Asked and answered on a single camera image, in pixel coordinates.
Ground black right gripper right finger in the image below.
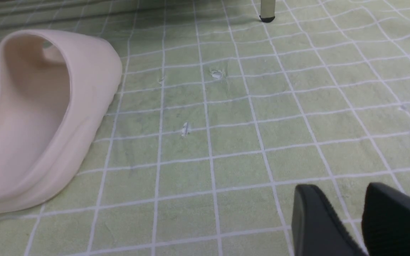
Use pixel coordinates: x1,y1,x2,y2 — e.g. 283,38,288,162
362,182,410,256

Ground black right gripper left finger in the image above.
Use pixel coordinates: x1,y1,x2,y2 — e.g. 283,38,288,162
291,184,366,256

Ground metal shoe rack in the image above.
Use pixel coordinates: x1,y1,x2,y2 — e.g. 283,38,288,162
260,0,275,23

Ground green checkered floor cloth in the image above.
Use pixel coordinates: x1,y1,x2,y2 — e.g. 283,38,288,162
0,0,410,256

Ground cream right slide slipper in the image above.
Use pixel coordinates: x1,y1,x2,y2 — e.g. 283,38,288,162
0,29,122,214

